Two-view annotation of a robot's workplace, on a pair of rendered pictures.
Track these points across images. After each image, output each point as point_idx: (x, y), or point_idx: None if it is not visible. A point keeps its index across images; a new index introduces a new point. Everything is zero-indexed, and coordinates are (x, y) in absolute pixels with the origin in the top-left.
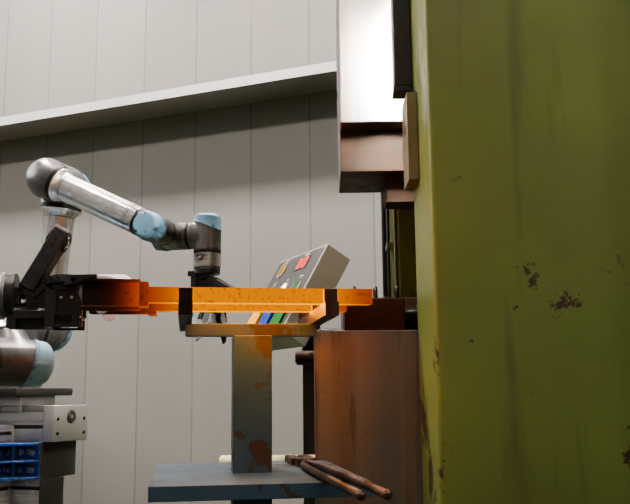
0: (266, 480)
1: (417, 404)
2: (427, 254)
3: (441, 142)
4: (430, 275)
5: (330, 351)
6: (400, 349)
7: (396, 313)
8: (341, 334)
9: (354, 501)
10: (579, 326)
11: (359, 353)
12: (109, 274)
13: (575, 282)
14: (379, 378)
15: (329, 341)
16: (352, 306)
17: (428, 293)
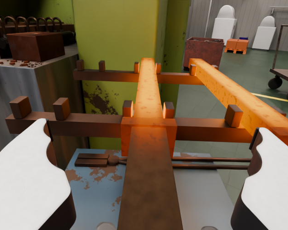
0: (207, 191)
1: (80, 95)
2: (134, 17)
3: None
4: (144, 33)
5: (45, 81)
6: (72, 68)
7: (61, 44)
8: (48, 66)
9: (70, 154)
10: (161, 53)
11: (58, 76)
12: None
13: (162, 35)
14: (67, 88)
15: (44, 73)
16: (41, 42)
17: (133, 42)
